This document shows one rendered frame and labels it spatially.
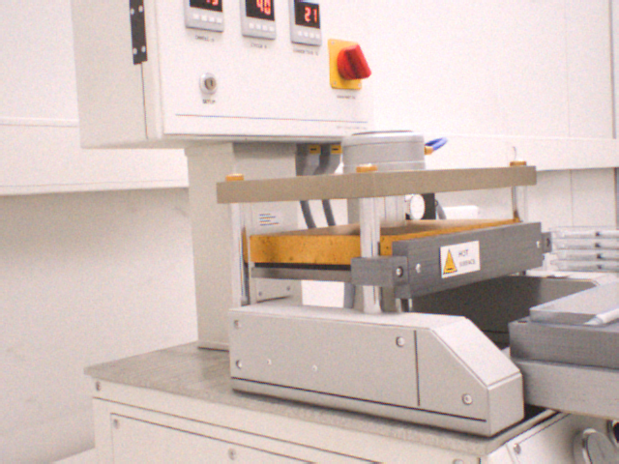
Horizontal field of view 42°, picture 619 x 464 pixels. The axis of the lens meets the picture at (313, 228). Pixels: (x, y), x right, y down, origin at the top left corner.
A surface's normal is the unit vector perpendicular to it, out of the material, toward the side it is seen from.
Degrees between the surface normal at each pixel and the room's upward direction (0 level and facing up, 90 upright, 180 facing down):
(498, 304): 90
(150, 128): 90
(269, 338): 90
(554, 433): 65
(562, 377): 90
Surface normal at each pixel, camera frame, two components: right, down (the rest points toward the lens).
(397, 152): 0.21, 0.04
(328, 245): -0.66, 0.07
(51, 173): 0.79, -0.01
